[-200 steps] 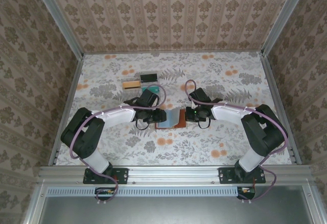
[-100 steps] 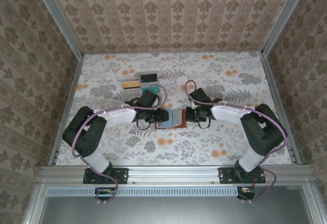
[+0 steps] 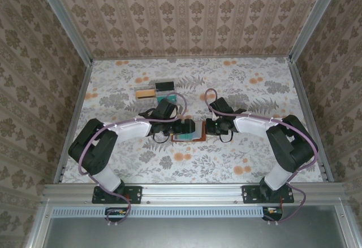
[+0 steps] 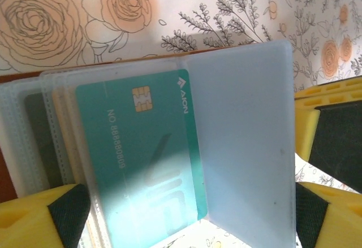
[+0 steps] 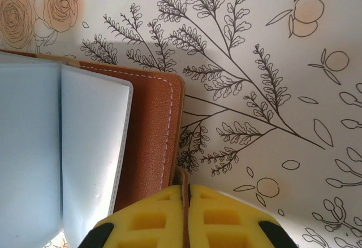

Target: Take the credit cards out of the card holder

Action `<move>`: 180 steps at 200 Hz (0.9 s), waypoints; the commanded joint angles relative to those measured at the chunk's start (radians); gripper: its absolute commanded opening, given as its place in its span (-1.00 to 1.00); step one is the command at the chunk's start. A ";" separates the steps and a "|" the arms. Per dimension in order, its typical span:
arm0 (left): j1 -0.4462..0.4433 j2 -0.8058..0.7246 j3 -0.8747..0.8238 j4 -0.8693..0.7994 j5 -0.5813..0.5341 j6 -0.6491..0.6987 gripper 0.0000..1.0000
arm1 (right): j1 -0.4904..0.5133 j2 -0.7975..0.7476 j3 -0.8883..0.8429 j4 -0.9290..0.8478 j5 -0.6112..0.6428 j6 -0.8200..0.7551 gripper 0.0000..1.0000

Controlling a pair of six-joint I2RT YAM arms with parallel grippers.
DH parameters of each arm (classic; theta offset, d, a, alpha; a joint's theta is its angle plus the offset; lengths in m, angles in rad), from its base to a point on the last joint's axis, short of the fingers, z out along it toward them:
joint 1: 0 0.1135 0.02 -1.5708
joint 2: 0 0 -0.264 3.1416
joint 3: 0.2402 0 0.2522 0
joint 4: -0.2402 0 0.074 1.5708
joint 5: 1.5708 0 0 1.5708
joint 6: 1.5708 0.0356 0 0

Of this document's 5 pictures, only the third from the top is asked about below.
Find clear acrylic organizer tray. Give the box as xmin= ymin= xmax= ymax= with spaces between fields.
xmin=135 ymin=77 xmax=179 ymax=110

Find black wiring board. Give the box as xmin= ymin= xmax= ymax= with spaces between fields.
xmin=262 ymin=206 xmax=284 ymax=222
xmin=105 ymin=207 xmax=128 ymax=223

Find aluminium frame post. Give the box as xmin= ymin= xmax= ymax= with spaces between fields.
xmin=288 ymin=0 xmax=346 ymax=62
xmin=32 ymin=0 xmax=94 ymax=65

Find aluminium table side rail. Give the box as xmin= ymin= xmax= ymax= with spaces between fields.
xmin=53 ymin=60 xmax=94 ymax=184
xmin=288 ymin=58 xmax=335 ymax=183

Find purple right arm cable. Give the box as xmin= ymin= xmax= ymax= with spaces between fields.
xmin=204 ymin=88 xmax=317 ymax=227

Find tan wooden block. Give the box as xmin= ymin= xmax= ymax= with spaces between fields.
xmin=135 ymin=89 xmax=157 ymax=99

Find floral patterned table cover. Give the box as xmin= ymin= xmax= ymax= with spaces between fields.
xmin=61 ymin=58 xmax=325 ymax=184

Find white slotted cable duct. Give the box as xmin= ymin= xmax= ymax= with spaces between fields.
xmin=52 ymin=206 xmax=266 ymax=218

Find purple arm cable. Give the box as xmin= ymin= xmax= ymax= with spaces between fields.
xmin=78 ymin=91 xmax=189 ymax=229
xmin=204 ymin=88 xmax=317 ymax=227

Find teal green block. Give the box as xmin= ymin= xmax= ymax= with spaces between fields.
xmin=157 ymin=94 xmax=178 ymax=104

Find brown leather card holder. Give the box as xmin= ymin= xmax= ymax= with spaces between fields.
xmin=171 ymin=120 xmax=206 ymax=143

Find grey metal sheet panel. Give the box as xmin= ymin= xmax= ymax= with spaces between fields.
xmin=44 ymin=216 xmax=344 ymax=248

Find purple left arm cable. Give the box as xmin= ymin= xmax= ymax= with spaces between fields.
xmin=78 ymin=91 xmax=189 ymax=229

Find thin aluminium table rail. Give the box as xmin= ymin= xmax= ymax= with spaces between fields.
xmin=92 ymin=56 xmax=292 ymax=62

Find aluminium cross rail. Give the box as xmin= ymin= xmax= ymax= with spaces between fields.
xmin=42 ymin=184 xmax=347 ymax=203

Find black credit card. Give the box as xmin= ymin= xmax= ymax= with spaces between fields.
xmin=155 ymin=81 xmax=175 ymax=92

